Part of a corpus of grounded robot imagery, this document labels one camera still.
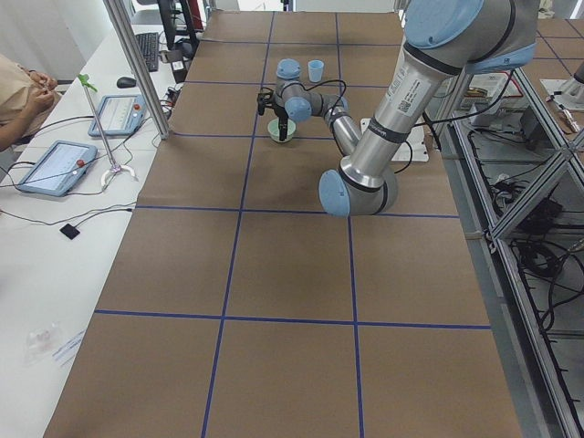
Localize light blue plastic cup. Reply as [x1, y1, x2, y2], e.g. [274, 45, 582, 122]
[308, 59, 325, 83]

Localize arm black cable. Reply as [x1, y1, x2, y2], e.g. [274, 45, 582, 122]
[305, 78, 349, 110]

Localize upper blue teach pendant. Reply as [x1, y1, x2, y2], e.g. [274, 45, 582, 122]
[94, 95, 147, 137]

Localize white camera stand base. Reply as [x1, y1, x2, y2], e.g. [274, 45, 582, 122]
[360, 117, 431, 162]

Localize clear plastic bag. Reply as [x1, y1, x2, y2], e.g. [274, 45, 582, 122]
[24, 322, 62, 365]

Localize lower blue teach pendant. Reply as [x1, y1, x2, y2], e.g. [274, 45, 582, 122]
[16, 141, 98, 197]

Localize blue teach pendant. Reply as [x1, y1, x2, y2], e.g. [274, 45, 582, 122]
[94, 95, 147, 137]
[16, 141, 98, 197]

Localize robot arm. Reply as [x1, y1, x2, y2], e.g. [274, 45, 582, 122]
[257, 1, 539, 217]

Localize metal rod stand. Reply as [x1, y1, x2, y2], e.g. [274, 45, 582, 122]
[78, 74, 137, 191]

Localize green plastic bowl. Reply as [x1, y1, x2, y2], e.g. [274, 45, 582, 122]
[267, 119, 297, 143]

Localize seated person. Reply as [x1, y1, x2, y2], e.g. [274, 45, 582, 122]
[1, 55, 61, 151]

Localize small black square pad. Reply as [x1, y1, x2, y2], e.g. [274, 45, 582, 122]
[59, 224, 80, 240]

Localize black computer mouse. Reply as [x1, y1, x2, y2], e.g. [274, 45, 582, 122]
[116, 77, 137, 89]

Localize aluminium frame post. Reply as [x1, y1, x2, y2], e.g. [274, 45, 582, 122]
[103, 0, 170, 140]

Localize black keyboard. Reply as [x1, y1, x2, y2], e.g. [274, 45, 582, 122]
[135, 32, 159, 72]

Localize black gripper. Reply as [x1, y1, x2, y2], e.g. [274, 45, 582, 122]
[272, 101, 288, 141]

